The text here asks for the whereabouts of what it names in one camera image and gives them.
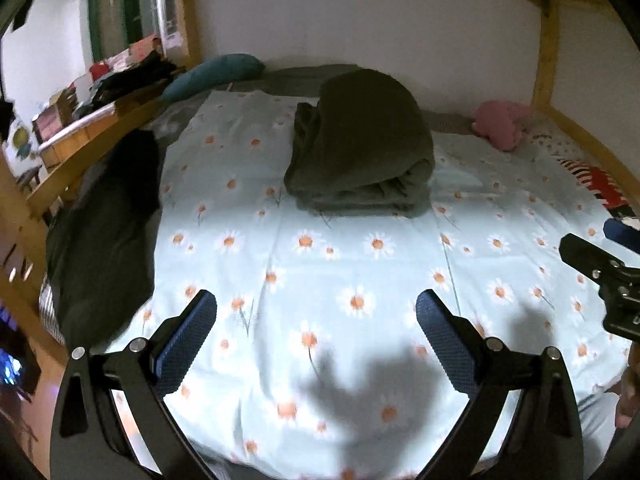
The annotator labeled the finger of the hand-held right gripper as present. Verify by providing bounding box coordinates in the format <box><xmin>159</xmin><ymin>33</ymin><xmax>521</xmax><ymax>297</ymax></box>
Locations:
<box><xmin>559</xmin><ymin>232</ymin><xmax>630</xmax><ymax>282</ymax></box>
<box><xmin>602</xmin><ymin>216</ymin><xmax>640</xmax><ymax>256</ymax></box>

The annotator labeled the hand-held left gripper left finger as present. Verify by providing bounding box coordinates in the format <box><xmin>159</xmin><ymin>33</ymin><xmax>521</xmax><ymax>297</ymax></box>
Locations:
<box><xmin>50</xmin><ymin>289</ymin><xmax>218</xmax><ymax>480</ymax></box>

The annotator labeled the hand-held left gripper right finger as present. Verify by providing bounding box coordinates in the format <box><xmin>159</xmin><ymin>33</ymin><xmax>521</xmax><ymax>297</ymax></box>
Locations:
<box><xmin>415</xmin><ymin>289</ymin><xmax>586</xmax><ymax>480</ymax></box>

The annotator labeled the dark green zip hoodie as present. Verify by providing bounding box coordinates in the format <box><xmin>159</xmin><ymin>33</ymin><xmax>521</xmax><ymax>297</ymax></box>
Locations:
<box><xmin>283</xmin><ymin>67</ymin><xmax>436</xmax><ymax>218</ymax></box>

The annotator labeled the black clothes pile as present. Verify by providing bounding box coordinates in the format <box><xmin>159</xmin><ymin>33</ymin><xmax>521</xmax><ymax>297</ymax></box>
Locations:
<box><xmin>90</xmin><ymin>55</ymin><xmax>178</xmax><ymax>106</ymax></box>

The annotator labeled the person's right hand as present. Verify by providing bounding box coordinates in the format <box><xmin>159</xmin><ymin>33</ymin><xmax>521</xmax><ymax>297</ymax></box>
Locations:
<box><xmin>614</xmin><ymin>365</ymin><xmax>640</xmax><ymax>431</ymax></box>

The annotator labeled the cartoon cat printed pillow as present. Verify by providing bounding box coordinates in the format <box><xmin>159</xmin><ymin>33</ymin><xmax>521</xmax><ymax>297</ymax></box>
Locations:
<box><xmin>557</xmin><ymin>157</ymin><xmax>640</xmax><ymax>222</ymax></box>

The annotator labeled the white printed pillow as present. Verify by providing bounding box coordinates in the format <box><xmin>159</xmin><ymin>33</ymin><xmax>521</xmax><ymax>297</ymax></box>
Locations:
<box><xmin>525</xmin><ymin>122</ymin><xmax>588</xmax><ymax>161</ymax></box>

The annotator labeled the person's right leg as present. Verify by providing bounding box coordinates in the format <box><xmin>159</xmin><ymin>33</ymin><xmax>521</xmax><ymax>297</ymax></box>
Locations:
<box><xmin>576</xmin><ymin>391</ymin><xmax>626</xmax><ymax>467</ymax></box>

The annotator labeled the light blue daisy blanket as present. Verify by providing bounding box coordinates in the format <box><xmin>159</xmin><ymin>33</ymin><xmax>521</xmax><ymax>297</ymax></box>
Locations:
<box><xmin>107</xmin><ymin>89</ymin><xmax>640</xmax><ymax>480</ymax></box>

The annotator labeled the black clothing heap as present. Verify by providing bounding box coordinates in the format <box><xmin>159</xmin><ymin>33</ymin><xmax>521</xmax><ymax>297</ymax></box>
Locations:
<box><xmin>46</xmin><ymin>129</ymin><xmax>162</xmax><ymax>346</ymax></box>

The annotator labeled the pink plush toy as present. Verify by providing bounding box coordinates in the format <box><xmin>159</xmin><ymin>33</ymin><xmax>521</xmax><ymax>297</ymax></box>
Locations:
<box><xmin>472</xmin><ymin>100</ymin><xmax>533</xmax><ymax>152</ymax></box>

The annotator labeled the lit computer monitor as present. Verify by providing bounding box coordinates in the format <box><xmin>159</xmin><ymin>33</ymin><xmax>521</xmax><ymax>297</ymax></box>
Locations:
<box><xmin>0</xmin><ymin>300</ymin><xmax>42</xmax><ymax>396</ymax></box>

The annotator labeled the cluttered wooden shelf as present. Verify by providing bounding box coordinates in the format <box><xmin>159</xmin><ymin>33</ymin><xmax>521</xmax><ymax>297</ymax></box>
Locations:
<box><xmin>32</xmin><ymin>35</ymin><xmax>191</xmax><ymax>171</ymax></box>

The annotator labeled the teal pillow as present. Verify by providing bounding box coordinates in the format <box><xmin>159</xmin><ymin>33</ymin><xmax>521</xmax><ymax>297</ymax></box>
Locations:
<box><xmin>161</xmin><ymin>53</ymin><xmax>266</xmax><ymax>103</ymax></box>

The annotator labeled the green framed window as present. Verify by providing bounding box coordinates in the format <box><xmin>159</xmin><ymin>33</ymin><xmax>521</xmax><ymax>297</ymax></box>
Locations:
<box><xmin>87</xmin><ymin>0</ymin><xmax>156</xmax><ymax>66</ymax></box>

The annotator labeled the wooden bunk bed frame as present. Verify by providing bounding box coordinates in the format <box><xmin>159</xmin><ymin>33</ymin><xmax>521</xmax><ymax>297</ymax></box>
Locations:
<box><xmin>0</xmin><ymin>0</ymin><xmax>640</xmax><ymax>361</ymax></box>

